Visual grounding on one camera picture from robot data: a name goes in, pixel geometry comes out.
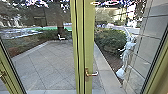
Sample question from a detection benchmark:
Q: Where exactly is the green hedge bush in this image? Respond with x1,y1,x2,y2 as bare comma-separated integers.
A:
94,28,128,56

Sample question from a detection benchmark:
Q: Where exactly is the dark tree trunk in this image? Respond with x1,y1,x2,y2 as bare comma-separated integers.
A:
55,13,68,38

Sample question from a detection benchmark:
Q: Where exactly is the white garden statue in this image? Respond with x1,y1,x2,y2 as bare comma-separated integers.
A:
115,28,138,81

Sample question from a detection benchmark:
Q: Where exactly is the brass door handle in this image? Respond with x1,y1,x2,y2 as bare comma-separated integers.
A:
0,69,8,83
84,67,100,78

